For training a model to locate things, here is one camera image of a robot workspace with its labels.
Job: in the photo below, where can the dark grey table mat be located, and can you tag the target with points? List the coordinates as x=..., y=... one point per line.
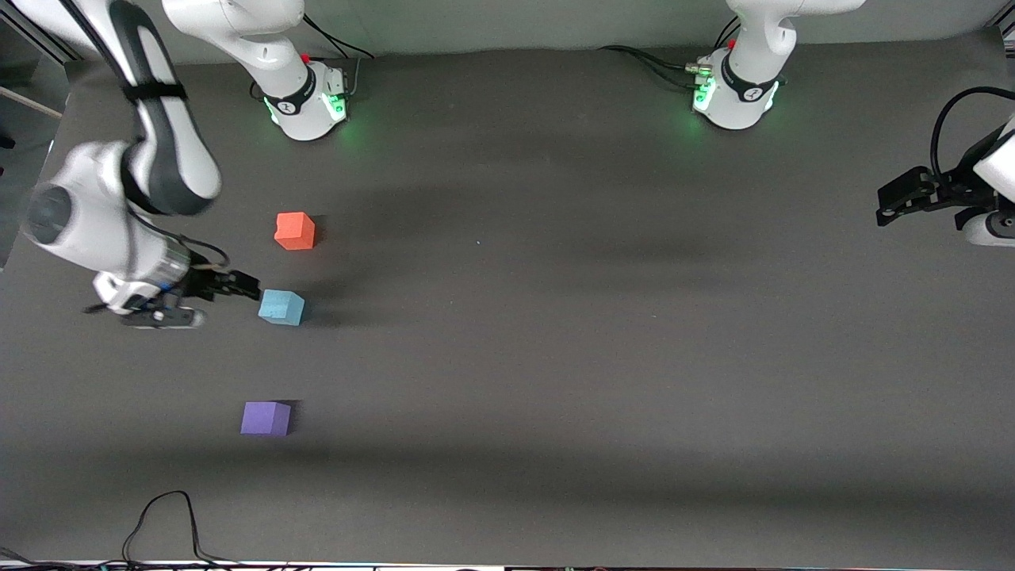
x=555, y=396

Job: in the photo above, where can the dark metal frame rail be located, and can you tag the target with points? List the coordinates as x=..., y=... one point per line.
x=55, y=49

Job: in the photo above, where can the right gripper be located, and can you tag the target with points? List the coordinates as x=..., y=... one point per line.
x=202, y=285

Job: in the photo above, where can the thin beige stick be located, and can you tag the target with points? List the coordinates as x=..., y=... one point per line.
x=32, y=101

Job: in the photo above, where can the orange foam block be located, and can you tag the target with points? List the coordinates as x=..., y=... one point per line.
x=294, y=231

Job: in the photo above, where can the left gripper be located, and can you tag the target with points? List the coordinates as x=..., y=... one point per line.
x=954, y=193

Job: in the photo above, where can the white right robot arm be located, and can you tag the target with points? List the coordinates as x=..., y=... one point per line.
x=87, y=206

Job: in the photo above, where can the light blue foam block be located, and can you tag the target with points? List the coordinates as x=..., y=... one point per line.
x=281, y=308

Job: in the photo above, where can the purple foam block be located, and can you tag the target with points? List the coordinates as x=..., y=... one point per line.
x=266, y=419

